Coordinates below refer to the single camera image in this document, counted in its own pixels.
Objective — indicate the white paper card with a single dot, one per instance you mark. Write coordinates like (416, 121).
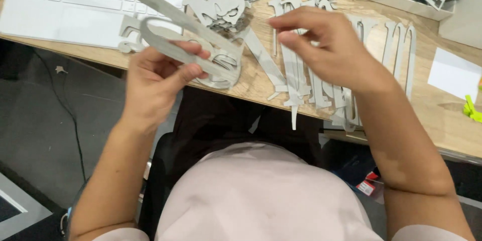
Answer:
(453, 73)

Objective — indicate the person's left hand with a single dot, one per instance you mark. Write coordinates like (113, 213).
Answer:
(150, 83)

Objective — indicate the grey cardboard sheet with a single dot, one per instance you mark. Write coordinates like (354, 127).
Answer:
(465, 19)

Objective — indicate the person's pink shirt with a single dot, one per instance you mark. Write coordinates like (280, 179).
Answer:
(263, 203)

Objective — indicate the white laptop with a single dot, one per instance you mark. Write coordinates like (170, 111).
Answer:
(75, 3)

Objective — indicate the green plastic clip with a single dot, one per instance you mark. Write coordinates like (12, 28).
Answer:
(471, 110)

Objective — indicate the dark blue bag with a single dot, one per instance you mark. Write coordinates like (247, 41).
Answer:
(350, 164)

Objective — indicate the grey star-shaped scrap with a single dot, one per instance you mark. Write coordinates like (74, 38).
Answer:
(61, 69)

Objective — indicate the pile of small grey letters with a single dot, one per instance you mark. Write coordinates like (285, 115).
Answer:
(222, 5)

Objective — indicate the row of large grey letters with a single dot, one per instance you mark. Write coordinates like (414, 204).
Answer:
(395, 45)

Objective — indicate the red and white packet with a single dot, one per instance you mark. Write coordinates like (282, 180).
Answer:
(367, 185)

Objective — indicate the long grey looped cutout letter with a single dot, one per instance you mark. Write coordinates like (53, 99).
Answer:
(169, 11)

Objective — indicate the person's right hand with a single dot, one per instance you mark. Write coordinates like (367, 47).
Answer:
(335, 49)

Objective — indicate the grey curly cutout letter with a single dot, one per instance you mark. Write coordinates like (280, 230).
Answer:
(128, 32)

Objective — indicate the person's black trousers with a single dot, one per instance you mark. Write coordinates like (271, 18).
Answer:
(211, 120)

